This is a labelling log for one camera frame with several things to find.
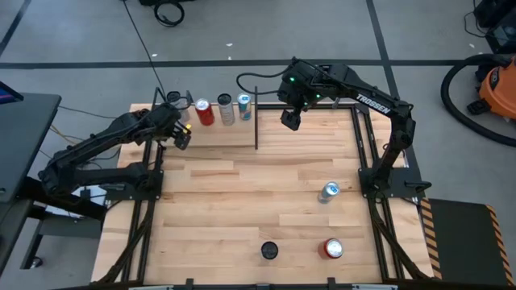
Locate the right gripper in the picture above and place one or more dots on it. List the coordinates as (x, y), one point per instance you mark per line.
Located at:
(300, 86)

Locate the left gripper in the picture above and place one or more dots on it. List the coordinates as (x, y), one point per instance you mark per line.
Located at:
(181, 139)

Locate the red Coca-Cola can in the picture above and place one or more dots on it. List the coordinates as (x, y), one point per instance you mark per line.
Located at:
(205, 114)
(332, 248)

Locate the white Celsius Arctic Vibe can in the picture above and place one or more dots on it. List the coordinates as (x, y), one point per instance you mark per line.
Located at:
(174, 96)

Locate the blue silver Red Bull can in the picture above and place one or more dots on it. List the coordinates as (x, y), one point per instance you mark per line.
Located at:
(244, 108)
(327, 193)

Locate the Celsius can orange print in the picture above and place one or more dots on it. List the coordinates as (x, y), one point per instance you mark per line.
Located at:
(227, 113)

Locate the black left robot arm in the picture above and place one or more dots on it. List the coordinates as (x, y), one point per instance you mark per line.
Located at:
(121, 129)

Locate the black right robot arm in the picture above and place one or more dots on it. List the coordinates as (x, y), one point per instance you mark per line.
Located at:
(373, 104)

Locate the Celsius can pineapple print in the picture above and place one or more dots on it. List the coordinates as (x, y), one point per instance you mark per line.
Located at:
(269, 250)

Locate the black desk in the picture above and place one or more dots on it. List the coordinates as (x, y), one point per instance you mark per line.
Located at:
(28, 141)

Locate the dark laptop screen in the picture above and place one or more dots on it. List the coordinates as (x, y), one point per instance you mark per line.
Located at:
(6, 96)

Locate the black mat hazard stripes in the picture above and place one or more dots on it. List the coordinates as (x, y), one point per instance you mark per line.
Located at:
(459, 241)

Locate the orange shop vacuum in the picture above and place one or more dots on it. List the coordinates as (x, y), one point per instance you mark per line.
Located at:
(500, 90)

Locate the black equipment case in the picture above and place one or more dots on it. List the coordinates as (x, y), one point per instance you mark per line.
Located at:
(502, 32)

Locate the wooden shelf black metal frame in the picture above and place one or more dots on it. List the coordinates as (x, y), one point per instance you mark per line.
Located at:
(225, 135)

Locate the black aluminium rig frame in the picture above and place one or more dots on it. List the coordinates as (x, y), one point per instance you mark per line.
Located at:
(346, 107)

